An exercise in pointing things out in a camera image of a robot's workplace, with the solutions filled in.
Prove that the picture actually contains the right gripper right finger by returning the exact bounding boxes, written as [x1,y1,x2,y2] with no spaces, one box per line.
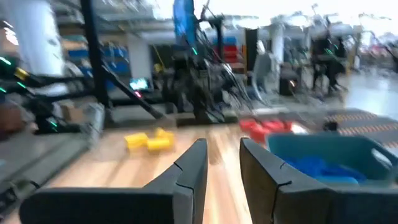
[239,138,398,224]

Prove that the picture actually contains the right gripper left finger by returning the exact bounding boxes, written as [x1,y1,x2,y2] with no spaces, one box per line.
[19,138,208,224]

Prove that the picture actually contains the blue toy brick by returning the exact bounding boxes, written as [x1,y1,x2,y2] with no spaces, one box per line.
[323,164,368,185]
[284,155,330,177]

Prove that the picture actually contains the red toy block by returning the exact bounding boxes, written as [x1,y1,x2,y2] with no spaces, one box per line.
[249,125,272,144]
[239,118,259,132]
[262,119,294,133]

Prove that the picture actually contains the teal plastic bin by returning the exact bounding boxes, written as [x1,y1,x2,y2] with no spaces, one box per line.
[266,133,398,189]

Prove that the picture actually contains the black mat orange striped edge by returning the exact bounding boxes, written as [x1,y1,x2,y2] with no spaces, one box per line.
[323,108,398,149]

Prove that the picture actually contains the computer monitor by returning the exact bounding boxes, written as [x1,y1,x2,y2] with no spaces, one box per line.
[129,77,150,91]

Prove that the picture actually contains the blue hanging banner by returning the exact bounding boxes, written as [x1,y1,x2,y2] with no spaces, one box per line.
[172,0,198,48]

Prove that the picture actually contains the black metal rig frame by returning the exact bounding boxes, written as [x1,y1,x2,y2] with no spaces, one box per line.
[79,0,169,122]

